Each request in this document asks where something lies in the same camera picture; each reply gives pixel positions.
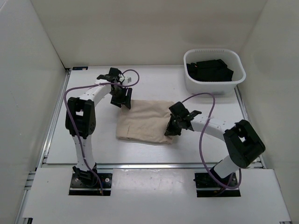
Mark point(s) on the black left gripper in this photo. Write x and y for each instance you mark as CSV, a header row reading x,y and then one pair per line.
x,y
124,100

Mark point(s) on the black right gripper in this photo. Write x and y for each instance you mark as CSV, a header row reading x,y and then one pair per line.
x,y
170,130

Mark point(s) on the beige trousers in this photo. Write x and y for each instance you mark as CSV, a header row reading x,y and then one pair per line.
x,y
146,121

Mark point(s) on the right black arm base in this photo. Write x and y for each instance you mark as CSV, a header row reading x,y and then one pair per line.
x,y
206,187

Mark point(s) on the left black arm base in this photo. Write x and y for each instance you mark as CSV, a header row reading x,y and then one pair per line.
x,y
80,186

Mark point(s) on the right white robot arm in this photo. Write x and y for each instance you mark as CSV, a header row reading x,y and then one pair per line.
x,y
242,142

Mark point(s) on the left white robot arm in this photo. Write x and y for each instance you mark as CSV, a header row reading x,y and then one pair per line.
x,y
80,119

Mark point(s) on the folded black trousers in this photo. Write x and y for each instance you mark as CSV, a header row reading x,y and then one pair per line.
x,y
210,71

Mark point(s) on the white plastic basket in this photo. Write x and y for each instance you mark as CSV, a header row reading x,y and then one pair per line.
x,y
228,56

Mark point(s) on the white front cover board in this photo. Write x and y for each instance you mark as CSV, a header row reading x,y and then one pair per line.
x,y
166,196

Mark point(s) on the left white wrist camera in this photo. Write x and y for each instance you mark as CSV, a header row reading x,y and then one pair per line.
x,y
125,80

